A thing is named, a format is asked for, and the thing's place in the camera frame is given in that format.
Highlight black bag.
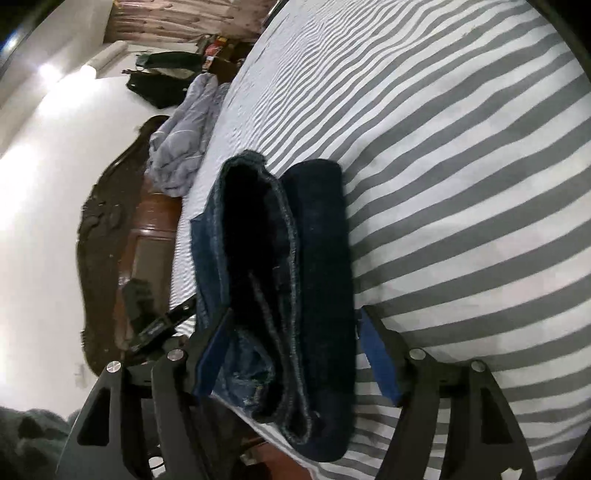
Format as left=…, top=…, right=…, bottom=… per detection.
left=122, top=50, right=206, bottom=110

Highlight dark carved wooden headboard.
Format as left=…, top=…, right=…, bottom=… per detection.
left=75, top=114, right=186, bottom=366

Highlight dark blue denim pants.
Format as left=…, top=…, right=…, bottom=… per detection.
left=190, top=148, right=357, bottom=463

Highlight crumpled grey blanket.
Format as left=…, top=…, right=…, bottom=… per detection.
left=144, top=73, right=232, bottom=198

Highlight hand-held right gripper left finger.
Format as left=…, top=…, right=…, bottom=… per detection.
left=54, top=308, right=235, bottom=480

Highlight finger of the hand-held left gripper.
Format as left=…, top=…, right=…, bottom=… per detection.
left=159, top=296, right=197, bottom=325

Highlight person's grey clothing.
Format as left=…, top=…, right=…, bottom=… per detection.
left=0, top=405, right=77, bottom=480

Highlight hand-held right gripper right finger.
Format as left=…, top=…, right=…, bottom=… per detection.
left=356, top=306, right=540, bottom=480

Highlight grey white striped bed sheet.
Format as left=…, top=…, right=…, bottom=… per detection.
left=168, top=0, right=591, bottom=480

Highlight patterned beige curtain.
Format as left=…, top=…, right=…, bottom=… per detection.
left=104, top=0, right=283, bottom=47

